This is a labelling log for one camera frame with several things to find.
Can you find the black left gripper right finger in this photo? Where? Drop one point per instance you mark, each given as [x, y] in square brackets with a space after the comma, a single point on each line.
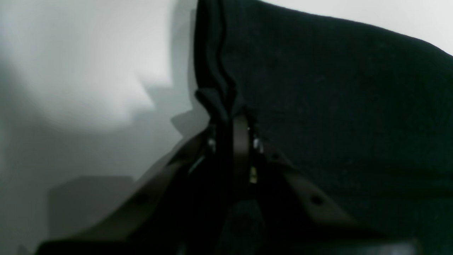
[300, 218]

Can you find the black T-shirt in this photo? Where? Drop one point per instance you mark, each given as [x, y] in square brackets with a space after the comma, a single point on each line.
[365, 112]

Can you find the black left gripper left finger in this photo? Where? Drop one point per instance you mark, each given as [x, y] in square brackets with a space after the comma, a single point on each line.
[183, 206]

